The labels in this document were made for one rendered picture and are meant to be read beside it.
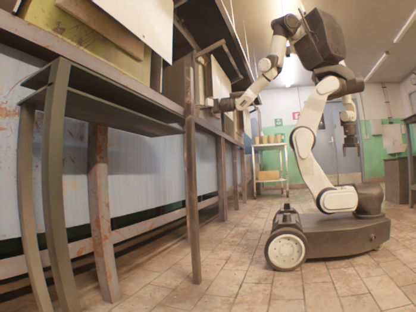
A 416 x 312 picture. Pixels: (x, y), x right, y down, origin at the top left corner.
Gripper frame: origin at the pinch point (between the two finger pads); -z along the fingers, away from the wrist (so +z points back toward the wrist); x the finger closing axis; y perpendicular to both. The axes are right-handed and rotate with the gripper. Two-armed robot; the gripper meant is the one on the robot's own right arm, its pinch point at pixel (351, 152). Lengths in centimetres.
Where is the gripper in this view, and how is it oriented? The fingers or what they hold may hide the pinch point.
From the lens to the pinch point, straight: 153.4
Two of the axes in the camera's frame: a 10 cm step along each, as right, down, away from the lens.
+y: -9.1, 1.1, -4.0
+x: -4.0, -0.1, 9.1
